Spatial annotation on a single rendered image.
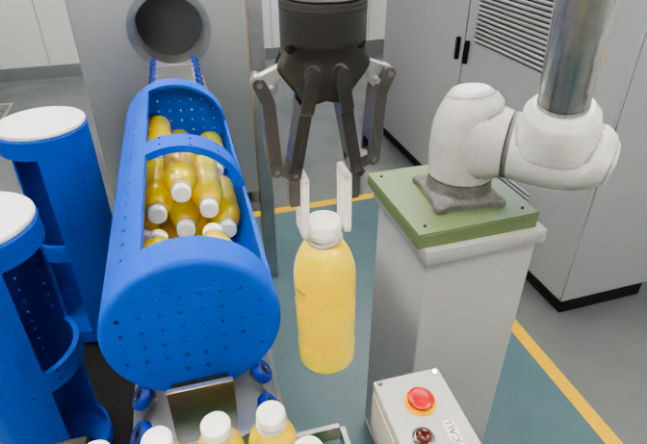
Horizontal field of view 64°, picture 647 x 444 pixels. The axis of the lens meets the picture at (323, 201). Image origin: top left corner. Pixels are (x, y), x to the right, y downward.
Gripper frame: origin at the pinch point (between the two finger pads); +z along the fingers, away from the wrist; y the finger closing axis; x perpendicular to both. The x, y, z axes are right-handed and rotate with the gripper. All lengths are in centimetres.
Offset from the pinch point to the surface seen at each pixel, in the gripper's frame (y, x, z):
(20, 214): 54, -73, 38
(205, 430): 15.9, 0.7, 31.3
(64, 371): 55, -64, 83
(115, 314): 27.1, -18.2, 26.1
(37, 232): 52, -71, 42
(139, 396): 27, -18, 45
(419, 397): -12.3, 3.8, 30.8
